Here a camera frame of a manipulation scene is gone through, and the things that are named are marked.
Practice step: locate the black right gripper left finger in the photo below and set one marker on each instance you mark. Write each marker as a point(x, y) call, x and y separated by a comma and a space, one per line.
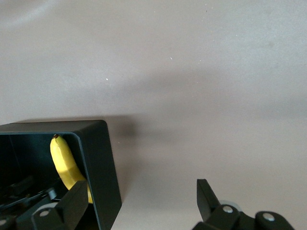
point(52, 215)

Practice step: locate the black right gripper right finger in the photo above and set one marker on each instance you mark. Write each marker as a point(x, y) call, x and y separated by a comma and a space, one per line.
point(223, 218)

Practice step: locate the black plastic box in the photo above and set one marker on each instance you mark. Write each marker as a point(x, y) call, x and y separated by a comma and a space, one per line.
point(100, 155)

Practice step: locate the yellow banana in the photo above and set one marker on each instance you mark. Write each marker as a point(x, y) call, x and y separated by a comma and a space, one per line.
point(63, 163)

